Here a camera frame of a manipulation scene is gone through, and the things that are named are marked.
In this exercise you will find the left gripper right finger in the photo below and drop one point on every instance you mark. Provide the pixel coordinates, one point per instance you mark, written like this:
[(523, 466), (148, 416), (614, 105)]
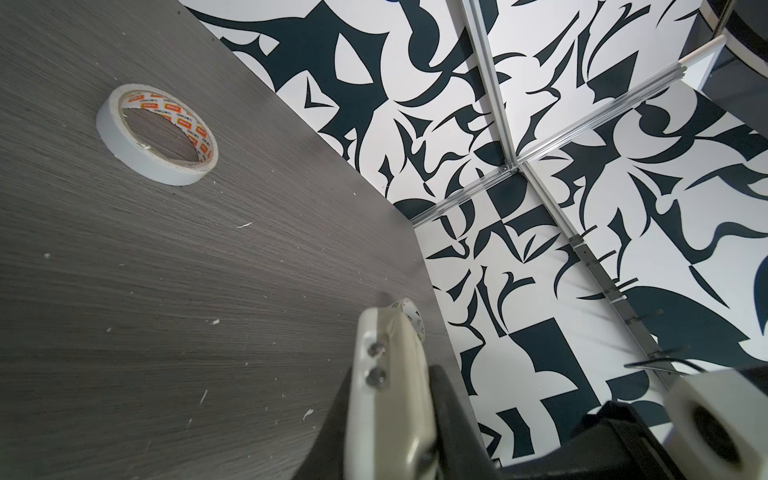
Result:
[(461, 456)]

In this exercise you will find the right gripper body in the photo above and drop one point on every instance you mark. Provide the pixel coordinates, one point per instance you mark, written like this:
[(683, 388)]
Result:
[(613, 443)]

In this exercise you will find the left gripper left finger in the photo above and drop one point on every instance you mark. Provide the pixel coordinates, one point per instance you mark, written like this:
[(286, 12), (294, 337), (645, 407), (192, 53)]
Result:
[(327, 455)]

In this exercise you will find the white remote control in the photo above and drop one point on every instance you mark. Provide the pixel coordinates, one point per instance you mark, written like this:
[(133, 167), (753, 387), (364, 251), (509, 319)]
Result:
[(391, 430)]

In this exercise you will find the clear tape roll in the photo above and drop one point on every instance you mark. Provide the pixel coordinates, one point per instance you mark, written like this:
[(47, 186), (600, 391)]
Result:
[(411, 311)]

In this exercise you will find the white masking tape roll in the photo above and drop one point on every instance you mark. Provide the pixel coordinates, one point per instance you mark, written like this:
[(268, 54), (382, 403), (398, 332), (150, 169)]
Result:
[(140, 157)]

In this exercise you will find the black wall hook rail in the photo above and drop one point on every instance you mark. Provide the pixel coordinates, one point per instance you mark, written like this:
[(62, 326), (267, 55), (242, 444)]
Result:
[(602, 269)]

